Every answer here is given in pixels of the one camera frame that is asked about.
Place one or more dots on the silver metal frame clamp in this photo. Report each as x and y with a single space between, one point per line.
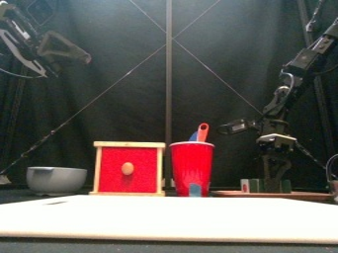
4 180

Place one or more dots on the orange-red toy utensil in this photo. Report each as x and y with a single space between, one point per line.
202 133

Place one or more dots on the blue toy utensil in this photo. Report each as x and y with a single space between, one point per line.
194 137

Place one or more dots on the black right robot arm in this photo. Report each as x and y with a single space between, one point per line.
303 62

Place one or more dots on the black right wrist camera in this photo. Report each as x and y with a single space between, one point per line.
238 126

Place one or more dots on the red plastic cup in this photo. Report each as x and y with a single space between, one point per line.
191 164

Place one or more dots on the pale grey-blue bowl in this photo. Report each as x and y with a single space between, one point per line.
55 179

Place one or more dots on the grey frame pole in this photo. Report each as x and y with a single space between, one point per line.
168 99

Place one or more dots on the white cutting board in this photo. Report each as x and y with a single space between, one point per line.
167 220

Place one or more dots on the wooden box with red drawer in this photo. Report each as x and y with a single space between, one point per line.
127 154

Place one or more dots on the blue tape strip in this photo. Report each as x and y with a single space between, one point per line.
195 190

